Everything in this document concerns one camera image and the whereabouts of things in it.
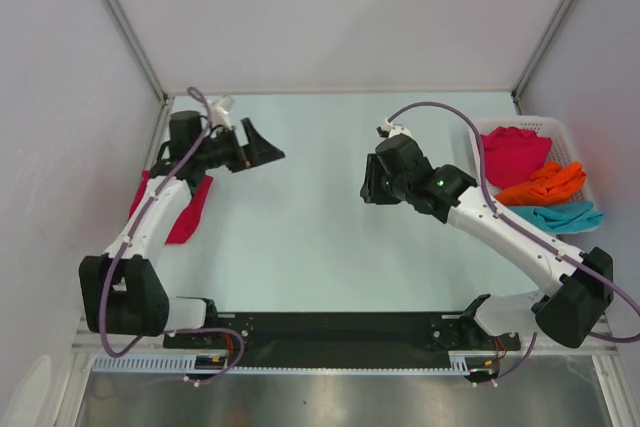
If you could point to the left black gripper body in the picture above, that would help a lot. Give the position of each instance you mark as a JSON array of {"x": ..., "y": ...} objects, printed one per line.
[{"x": 223, "y": 150}]

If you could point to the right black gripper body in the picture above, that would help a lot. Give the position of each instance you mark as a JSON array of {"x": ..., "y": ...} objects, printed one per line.
[{"x": 394, "y": 190}]

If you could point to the magenta red t shirt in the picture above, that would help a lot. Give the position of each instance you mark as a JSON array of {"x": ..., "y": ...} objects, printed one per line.
[
  {"x": 189, "y": 219},
  {"x": 512, "y": 154}
]

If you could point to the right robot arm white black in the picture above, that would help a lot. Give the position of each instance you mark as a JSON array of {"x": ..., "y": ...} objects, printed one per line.
[{"x": 572, "y": 290}]

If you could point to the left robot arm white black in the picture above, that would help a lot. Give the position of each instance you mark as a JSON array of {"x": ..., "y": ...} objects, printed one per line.
[{"x": 121, "y": 290}]

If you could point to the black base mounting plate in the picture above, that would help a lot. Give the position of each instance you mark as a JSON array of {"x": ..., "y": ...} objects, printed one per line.
[{"x": 358, "y": 340}]

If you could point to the orange t shirt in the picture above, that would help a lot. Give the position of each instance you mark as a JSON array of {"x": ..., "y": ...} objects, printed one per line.
[{"x": 551, "y": 184}]

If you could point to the teal t shirt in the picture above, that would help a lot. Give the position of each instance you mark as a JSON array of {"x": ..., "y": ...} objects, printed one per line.
[{"x": 558, "y": 219}]

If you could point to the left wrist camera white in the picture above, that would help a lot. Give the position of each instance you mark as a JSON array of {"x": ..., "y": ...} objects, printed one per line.
[{"x": 220, "y": 112}]

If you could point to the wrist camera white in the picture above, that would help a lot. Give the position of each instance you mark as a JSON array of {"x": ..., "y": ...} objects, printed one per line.
[
  {"x": 388, "y": 130},
  {"x": 220, "y": 112}
]

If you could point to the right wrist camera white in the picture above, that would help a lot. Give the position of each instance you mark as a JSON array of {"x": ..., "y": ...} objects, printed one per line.
[{"x": 388, "y": 130}]

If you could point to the white slotted cable duct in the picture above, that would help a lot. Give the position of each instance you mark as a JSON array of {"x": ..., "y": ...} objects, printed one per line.
[{"x": 192, "y": 365}]

